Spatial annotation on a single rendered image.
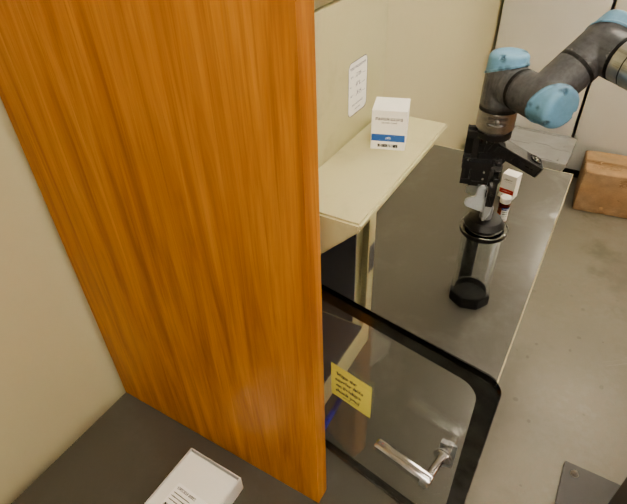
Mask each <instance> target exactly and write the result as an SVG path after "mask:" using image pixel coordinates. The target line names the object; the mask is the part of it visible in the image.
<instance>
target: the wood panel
mask: <svg viewBox="0 0 627 504"><path fill-rule="evenodd" d="M0 97H1V100H2V102H3V104H4V107H5V109H6V111H7V114H8V116H9V119H10V121H11V123H12V126H13V128H14V130H15V133H16V135H17V137H18V140H19V142H20V144H21V147H22V149H23V151H24V154H25V156H26V158H27V161H28V163H29V165H30V168H31V170H32V173H33V175H34V177H35V180H36V182H37V184H38V187H39V189H40V191H41V194H42V196H43V198H44V201H45V203H46V205H47V208H48V210H49V212H50V215H51V217H52V219H53V222H54V224H55V226H56V229H57V231H58V234H59V236H60V238H61V241H62V243H63V245H64V248H65V250H66V252H67V255H68V257H69V259H70V262H71V264H72V266H73V269H74V271H75V273H76V276H77V278H78V280H79V283H80V285H81V287H82V290H83V292H84V295H85V297H86V299H87V302H88V304H89V306H90V309H91V311H92V313H93V316H94V318H95V320H96V323H97V325H98V327H99V330H100V332H101V334H102V337H103V339H104V341H105V344H106V346H107V348H108V351H109V353H110V356H111V358H112V360H113V363H114V365H115V367H116V370H117V372H118V374H119V377H120V379H121V381H122V384H123V386H124V388H125V391H126V392H127V393H129V394H130V395H132V396H134V397H136V398H137V399H139V400H141V401H143V402H144V403H146V404H148V405H149V406H151V407H153V408H155V409H156V410H158V411H160V412H162V413H163V414H165V415H167V416H168V417H170V418H172V419H174V420H175V421H177V422H179V423H181V424H182V425H184V426H186V427H188V428H189V429H191V430H193V431H194V432H196V433H198V434H200V435H201V436H203V437H205V438H207V439H208V440H210V441H212V442H214V443H215V444H217V445H219V446H220V447H222V448H224V449H226V450H227V451H229V452H231V453H233V454H234V455H236V456H238V457H239V458H241V459H243V460H245V461H246V462H248V463H250V464H252V465H253V466H255V467H257V468H259V469H260V470H262V471H264V472H265V473H267V474H269V475H271V476H272V477H274V478H276V479H278V480H279V481H281V482H283V483H284V484H286V485H288V486H290V487H291V488H293V489H295V490H297V491H298V492H300V493H302V494H304V495H305V496H307V497H309V498H310V499H312V500H314V501H316V502H317V503H319V502H320V500H321V498H322V497H323V495H324V493H325V491H326V489H327V483H326V445H325V406H324V367H323V328H322V289H321V251H320V212H319V173H318V134H317V95H316V57H315V18H314V0H0Z"/></svg>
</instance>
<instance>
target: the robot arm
mask: <svg viewBox="0 0 627 504"><path fill-rule="evenodd" d="M529 62H530V54H529V53H528V52H527V51H526V50H524V49H520V48H514V47H503V48H497V49H495V50H493V51H492V52H491V53H490V54H489V57H488V61H487V66H486V70H485V71H484V73H485V75H484V81H483V86H482V92H481V98H480V103H479V108H478V114H477V119H476V125H470V124H469V126H468V132H467V138H466V143H465V148H464V154H463V160H462V166H461V168H462V170H461V176H460V182H459V183H464V184H468V185H469V186H467V187H466V189H465V191H466V193H467V194H469V195H472V196H471V197H467V198H466V199H465V200H464V204H465V206H467V207H469V208H472V209H475V210H477V211H480V212H482V217H481V221H484V220H485V219H486V218H487V217H488V216H489V215H490V212H491V209H492V206H493V202H494V199H495V195H496V190H497V185H498V184H499V183H500V179H501V174H502V169H503V163H504V162H505V161H506V162H508V163H510V164H512V165H513V166H515V167H517V168H519V169H520V170H522V171H524V172H525V173H527V174H529V175H531V176H532V177H534V178H535V177H536V176H537V175H538V174H539V173H540V172H541V171H542V170H543V165H542V160H541V159H540V158H539V157H537V156H536V155H534V154H531V153H530V152H528V151H526V150H525V149H523V148H521V147H519V146H518V145H516V144H514V143H512V142H511V141H509V139H510V138H511V135H512V131H513V130H514V126H515V122H516V118H517V113H518V114H520V115H522V116H523V117H525V118H527V119H528V120H529V121H530V122H532V123H536V124H539V125H541V126H543V127H545V128H549V129H555V128H559V127H561V126H563V125H564V124H566V123H567V122H568V121H569V120H570V119H571V118H572V115H573V113H574V112H576V111H577V109H578V106H579V93H580V92H581V91H582V90H583V89H585V88H586V87H587V86H588V85H589V84H590V83H591V82H593V81H594V80H595V79H596V78H597V77H598V76H600V77H602V78H604V79H606V80H607V81H610V82H611V83H613V84H615V85H617V86H619V87H621V88H623V89H624V90H626V91H627V12H626V11H623V10H620V9H613V10H610V11H608V12H606V13H605V14H603V15H602V16H601V17H600V18H599V19H598V20H596V21H595V22H593V23H591V24H590V25H589V26H588V27H587V28H586V29H585V31H584V32H583V33H582V34H580V35H579V36H578V37H577V38H576V39H575V40H574V41H573V42H572V43H571V44H569V45H568V46H567V47H566V48H565V49H564V50H563V51H562V52H561V53H559V54H558V55H557V56H556V57H555V58H554V59H553V60H552V61H550V62H549V63H548V64H547V65H546V66H545V67H544V68H543V69H542V70H541V71H540V72H536V71H534V70H531V69H529V68H528V67H529V66H530V63H529ZM465 157H466V158H465ZM469 177H470V179H469Z"/></svg>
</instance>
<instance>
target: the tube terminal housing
mask: <svg viewBox="0 0 627 504"><path fill-rule="evenodd" d="M388 4H389V0H335V1H332V2H330V3H328V4H326V5H324V6H321V7H319V8H317V9H315V10H314V18H315V57H316V95H317V134H318V168H320V167H321V166H322V165H323V164H324V163H325V162H326V161H328V160H329V159H330V158H331V157H332V156H333V155H334V154H336V153H337V152H338V151H339V150H340V149H341V148H342V147H344V146H345V145H346V144H347V143H348V142H349V141H350V140H351V139H353V138H354V137H355V136H356V135H357V134H358V133H359V132H361V131H362V130H363V129H364V128H365V127H366V126H367V125H369V124H370V123H371V122H372V109H373V106H374V103H375V100H376V97H383V90H384V73H385V56H386V38H387V21H388ZM366 53H368V67H367V94H366V105H365V106H364V107H363V108H362V109H360V110H359V111H358V112H357V113H355V114H354V115H353V116H352V117H351V118H349V119H348V71H349V64H351V63H352V62H354V61H355V60H357V59H358V58H360V57H361V56H363V55H365V54H366ZM376 213H377V212H376ZM376 213H375V215H374V216H373V217H372V218H371V219H370V220H369V222H368V223H367V224H366V225H365V226H364V227H363V229H362V230H361V231H360V232H359V233H357V247H356V280H355V302H356V303H358V304H359V305H361V306H363V307H365V308H367V309H369V310H370V311H371V298H372V281H373V268H372V270H371V271H370V272H369V253H370V246H371V245H372V243H373V242H374V241H375V230H376Z"/></svg>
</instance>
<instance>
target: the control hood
mask: <svg viewBox="0 0 627 504"><path fill-rule="evenodd" d="M447 128H448V126H447V125H446V123H441V122H436V121H431V120H425V119H420V118H415V117H410V116H409V122H408V133H407V140H406V145H405V150H404V151H397V150H385V149H372V148H370V144H371V123H370V124H369V125H367V126H366V127H365V128H364V129H363V130H362V131H361V132H359V133H358V134H357V135H356V136H355V137H354V138H353V139H351V140H350V141H349V142H348V143H347V144H346V145H345V146H344V147H342V148H341V149H340V150H339V151H338V152H337V153H336V154H334V155H333V156H332V157H331V158H330V159H329V160H328V161H326V162H325V163H324V164H323V165H322V166H321V167H320V168H318V173H319V212H320V251H321V254H322V253H324V252H326V251H327V250H329V249H331V248H333V247H334V246H336V245H338V244H340V243H341V242H343V241H345V240H347V239H348V238H350V237H352V236H354V235H355V234H357V233H359V232H360V231H361V230H362V229H363V227H364V226H365V225H366V224H367V223H368V222H369V220H370V219H371V218H372V217H373V216H374V215H375V213H376V212H377V211H378V210H379V209H380V207H381V206H382V205H383V204H384V203H385V202H386V200H387V199H388V198H389V197H390V196H391V195H392V193H393V192H394V191H395V190H396V189H397V188H398V186H399V185H400V184H401V183H402V182H403V181H404V179H405V178H406V177H407V176H408V175H409V173H410V172H411V171H412V170H413V169H414V168H415V166H416V165H417V164H418V163H419V162H420V161H421V159H422V158H423V157H424V156H425V155H426V154H427V152H428V151H429V150H430V149H431V148H432V147H433V145H434V144H435V143H436V142H437V141H438V139H439V138H440V137H441V136H442V135H443V134H444V132H445V131H446V129H447Z"/></svg>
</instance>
